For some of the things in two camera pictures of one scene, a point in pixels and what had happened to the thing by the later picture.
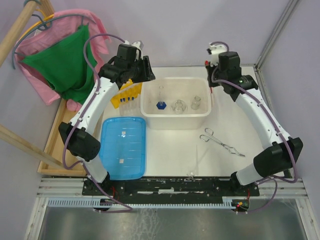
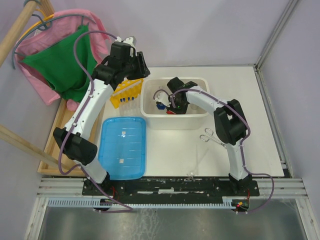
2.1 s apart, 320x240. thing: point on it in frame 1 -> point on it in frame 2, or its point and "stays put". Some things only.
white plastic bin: (173, 103) stays put
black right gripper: (210, 69) -> (182, 111)
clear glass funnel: (191, 174) stays put
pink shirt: (56, 25) stays put
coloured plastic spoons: (207, 63) -> (169, 112)
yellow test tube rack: (129, 91) stays put
